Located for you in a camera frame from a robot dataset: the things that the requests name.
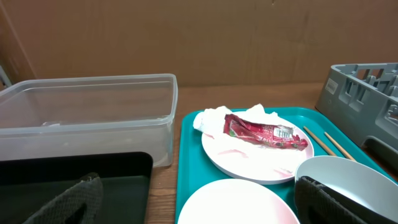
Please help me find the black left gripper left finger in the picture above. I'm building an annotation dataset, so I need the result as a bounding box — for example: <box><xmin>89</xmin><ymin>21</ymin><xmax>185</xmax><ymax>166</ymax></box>
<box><xmin>23</xmin><ymin>172</ymin><xmax>103</xmax><ymax>224</ymax></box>

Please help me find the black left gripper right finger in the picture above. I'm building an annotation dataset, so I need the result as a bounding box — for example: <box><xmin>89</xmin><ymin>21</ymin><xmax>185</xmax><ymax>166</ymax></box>
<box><xmin>294</xmin><ymin>176</ymin><xmax>397</xmax><ymax>224</ymax></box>

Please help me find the grey bowl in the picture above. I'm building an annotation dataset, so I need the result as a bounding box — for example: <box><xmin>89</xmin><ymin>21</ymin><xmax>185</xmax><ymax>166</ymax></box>
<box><xmin>295</xmin><ymin>156</ymin><xmax>397</xmax><ymax>222</ymax></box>

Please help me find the wooden chopstick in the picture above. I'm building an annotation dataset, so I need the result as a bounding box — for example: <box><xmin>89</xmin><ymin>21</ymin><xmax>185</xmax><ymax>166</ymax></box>
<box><xmin>303</xmin><ymin>126</ymin><xmax>336</xmax><ymax>156</ymax></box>
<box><xmin>324</xmin><ymin>132</ymin><xmax>355</xmax><ymax>161</ymax></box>

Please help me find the small pink plate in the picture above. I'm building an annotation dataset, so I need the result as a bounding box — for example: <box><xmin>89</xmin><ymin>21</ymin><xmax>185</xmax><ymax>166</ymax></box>
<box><xmin>177</xmin><ymin>179</ymin><xmax>299</xmax><ymax>224</ymax></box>

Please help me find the large white plate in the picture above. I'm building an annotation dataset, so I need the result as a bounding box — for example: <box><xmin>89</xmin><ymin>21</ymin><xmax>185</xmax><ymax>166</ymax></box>
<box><xmin>201</xmin><ymin>117</ymin><xmax>315</xmax><ymax>185</ymax></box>

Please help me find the red snack wrapper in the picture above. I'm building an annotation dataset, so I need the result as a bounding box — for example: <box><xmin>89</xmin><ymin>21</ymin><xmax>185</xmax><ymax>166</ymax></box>
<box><xmin>223</xmin><ymin>114</ymin><xmax>308</xmax><ymax>151</ymax></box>

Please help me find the white napkin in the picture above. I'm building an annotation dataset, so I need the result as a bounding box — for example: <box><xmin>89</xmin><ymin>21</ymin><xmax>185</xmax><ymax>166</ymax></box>
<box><xmin>193</xmin><ymin>104</ymin><xmax>281</xmax><ymax>136</ymax></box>

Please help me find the clear plastic waste bin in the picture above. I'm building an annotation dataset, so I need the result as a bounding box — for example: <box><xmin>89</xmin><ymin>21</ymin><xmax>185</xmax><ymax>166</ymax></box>
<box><xmin>1</xmin><ymin>73</ymin><xmax>178</xmax><ymax>167</ymax></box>

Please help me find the grey dishwasher rack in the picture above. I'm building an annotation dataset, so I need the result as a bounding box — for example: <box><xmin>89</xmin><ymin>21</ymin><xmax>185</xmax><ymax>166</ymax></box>
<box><xmin>315</xmin><ymin>63</ymin><xmax>397</xmax><ymax>170</ymax></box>

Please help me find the black plastic tray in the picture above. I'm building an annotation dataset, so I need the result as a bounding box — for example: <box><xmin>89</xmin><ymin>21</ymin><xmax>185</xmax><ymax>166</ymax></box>
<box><xmin>1</xmin><ymin>152</ymin><xmax>153</xmax><ymax>223</ymax></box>

